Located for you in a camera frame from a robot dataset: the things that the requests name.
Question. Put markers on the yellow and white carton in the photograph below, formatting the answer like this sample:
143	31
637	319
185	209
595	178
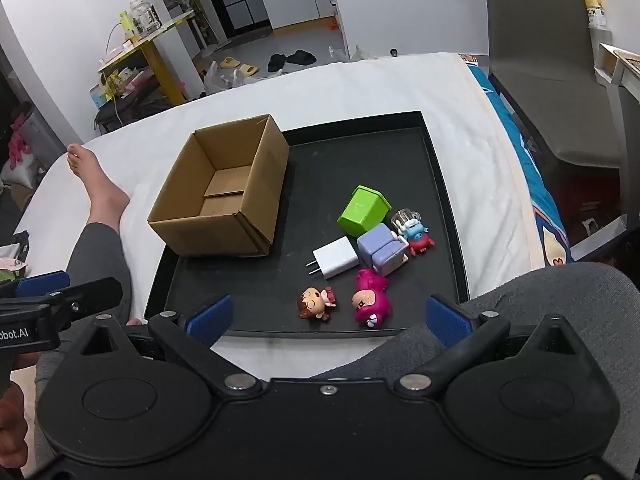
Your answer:
595	10

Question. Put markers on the blue printed bedsheet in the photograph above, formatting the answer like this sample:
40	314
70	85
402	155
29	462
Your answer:
505	125

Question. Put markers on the yellow slipper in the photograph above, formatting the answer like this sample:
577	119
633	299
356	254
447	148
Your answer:
247	69
230	62

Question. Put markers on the pink plush toy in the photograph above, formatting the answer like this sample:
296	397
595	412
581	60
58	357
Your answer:
20	140

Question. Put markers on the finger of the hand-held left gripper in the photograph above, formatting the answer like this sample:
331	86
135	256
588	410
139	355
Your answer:
95	291
42	282

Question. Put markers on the white blanket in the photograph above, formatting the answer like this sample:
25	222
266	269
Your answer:
350	90

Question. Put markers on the black slipper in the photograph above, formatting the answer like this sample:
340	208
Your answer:
276	62
301	57

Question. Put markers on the white desk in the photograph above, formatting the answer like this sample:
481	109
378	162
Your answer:
625	85

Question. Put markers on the clear toy mug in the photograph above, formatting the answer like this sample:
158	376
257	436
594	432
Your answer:
400	217

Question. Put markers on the white flat box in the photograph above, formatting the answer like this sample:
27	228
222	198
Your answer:
600	237

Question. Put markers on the black grid door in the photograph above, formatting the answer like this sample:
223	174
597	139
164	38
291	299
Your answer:
240	0

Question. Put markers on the purple charger block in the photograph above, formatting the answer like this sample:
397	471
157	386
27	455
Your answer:
377	250

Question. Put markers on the white plastic bag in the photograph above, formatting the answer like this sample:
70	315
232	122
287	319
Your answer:
355	54
222	80

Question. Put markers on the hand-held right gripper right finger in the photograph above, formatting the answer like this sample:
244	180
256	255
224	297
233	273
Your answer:
447	321

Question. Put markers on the white charger plug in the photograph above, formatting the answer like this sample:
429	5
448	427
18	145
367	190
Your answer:
337	257

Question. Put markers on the person's left leg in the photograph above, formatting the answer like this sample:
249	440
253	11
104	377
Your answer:
100	200

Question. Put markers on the black tray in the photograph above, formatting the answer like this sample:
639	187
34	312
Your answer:
300	185

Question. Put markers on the person's leg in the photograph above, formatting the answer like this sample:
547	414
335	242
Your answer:
100	200
550	290

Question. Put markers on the clear jar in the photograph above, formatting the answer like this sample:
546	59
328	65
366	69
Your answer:
145	17

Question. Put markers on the yellow side table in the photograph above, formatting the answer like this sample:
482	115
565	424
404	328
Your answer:
172	85

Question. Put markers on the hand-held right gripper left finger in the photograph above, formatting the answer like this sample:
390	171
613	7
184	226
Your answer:
210	321

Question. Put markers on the patterned cloth bag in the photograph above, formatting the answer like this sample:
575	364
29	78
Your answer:
12	260

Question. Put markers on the grey chair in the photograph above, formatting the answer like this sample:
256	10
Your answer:
540	35

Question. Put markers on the orange bag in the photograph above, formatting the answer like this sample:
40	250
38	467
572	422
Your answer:
332	22

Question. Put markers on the brown-haired doll figurine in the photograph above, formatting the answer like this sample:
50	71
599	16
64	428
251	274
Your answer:
310	305

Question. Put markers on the blue and red figurine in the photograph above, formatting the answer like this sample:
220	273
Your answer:
415	234

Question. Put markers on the yellow-green bottle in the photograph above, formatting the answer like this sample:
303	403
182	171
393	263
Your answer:
126	22

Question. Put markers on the person's right leg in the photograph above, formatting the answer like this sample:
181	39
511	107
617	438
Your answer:
550	290

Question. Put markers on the pink hooded figurine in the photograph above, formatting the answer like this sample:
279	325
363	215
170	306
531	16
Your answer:
372	305

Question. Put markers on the green toy bin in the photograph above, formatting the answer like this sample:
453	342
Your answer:
360	212

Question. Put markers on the brown cardboard box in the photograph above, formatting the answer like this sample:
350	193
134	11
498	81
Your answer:
220	235

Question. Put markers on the person's left hand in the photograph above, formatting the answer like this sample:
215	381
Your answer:
11	425

